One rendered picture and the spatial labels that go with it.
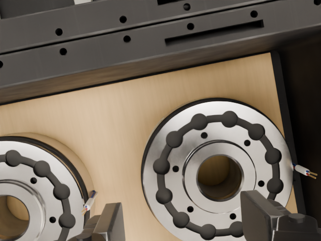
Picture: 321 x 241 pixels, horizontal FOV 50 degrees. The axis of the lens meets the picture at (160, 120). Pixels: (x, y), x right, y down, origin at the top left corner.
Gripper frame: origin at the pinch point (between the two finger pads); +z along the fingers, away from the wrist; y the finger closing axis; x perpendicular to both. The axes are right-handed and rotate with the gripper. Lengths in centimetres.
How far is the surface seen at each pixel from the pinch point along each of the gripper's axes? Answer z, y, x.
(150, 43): 1.7, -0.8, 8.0
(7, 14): 11.9, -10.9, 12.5
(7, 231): 9.3, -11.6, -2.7
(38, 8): 11.9, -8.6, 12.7
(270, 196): 8.8, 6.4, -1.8
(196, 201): 8.0, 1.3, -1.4
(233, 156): 8.0, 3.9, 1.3
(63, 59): 1.7, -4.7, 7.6
